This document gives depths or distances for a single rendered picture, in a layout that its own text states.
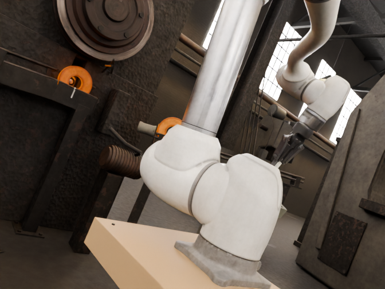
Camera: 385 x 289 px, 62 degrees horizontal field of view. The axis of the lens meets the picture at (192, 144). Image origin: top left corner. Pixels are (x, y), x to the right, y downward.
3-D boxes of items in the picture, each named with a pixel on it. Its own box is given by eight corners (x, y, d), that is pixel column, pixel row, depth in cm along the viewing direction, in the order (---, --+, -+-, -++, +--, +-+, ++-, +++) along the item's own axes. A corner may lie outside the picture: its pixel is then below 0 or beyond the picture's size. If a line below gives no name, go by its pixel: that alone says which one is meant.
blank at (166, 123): (161, 150, 167) (161, 150, 163) (154, 121, 166) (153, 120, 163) (190, 143, 167) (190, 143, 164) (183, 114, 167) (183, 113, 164)
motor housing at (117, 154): (61, 240, 157) (104, 140, 159) (101, 246, 171) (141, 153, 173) (68, 253, 147) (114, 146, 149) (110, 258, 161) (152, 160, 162)
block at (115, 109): (93, 129, 168) (111, 87, 169) (106, 134, 173) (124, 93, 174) (99, 132, 160) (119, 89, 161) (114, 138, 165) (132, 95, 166)
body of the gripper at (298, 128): (305, 125, 128) (290, 144, 130) (294, 117, 123) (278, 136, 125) (318, 135, 122) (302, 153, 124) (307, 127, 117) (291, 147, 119)
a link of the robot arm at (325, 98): (332, 125, 122) (305, 107, 130) (360, 91, 118) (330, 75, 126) (322, 117, 114) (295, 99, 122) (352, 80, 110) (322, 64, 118)
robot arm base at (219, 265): (282, 291, 77) (290, 269, 77) (217, 286, 64) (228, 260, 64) (231, 254, 91) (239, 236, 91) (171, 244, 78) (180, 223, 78)
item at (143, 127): (137, 132, 167) (141, 121, 167) (153, 137, 168) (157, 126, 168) (136, 132, 161) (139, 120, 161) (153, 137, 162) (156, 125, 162)
